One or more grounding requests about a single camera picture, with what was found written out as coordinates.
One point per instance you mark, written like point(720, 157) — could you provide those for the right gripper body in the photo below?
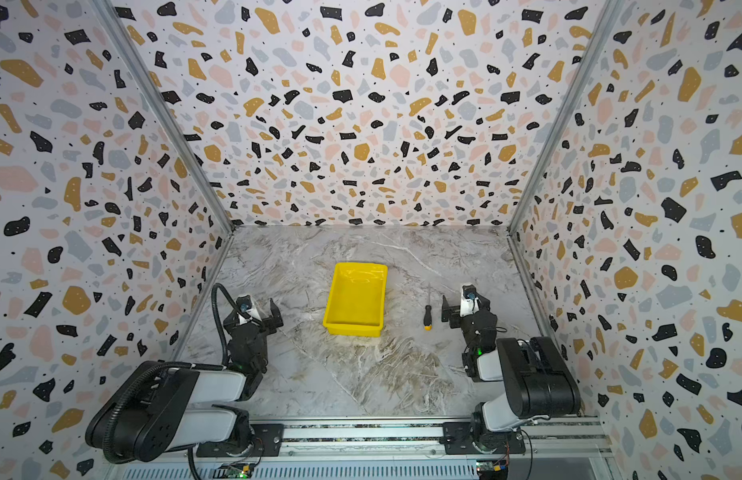
point(467, 317)

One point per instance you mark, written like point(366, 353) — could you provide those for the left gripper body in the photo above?
point(259, 333)

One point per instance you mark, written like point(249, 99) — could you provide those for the black yellow handled screwdriver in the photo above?
point(428, 315)

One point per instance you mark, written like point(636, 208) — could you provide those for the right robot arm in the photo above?
point(537, 384)

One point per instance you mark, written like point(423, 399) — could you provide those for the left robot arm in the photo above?
point(166, 407)

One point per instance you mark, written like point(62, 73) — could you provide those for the yellow plastic bin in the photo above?
point(356, 302)

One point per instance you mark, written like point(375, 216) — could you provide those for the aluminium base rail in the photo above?
point(395, 448)

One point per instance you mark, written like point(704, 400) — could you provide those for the right corner aluminium post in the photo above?
point(602, 28)

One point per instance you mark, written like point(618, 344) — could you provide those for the corner aluminium post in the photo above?
point(602, 28)
point(106, 13)

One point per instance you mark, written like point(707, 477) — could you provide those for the left corner aluminium post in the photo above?
point(106, 13)

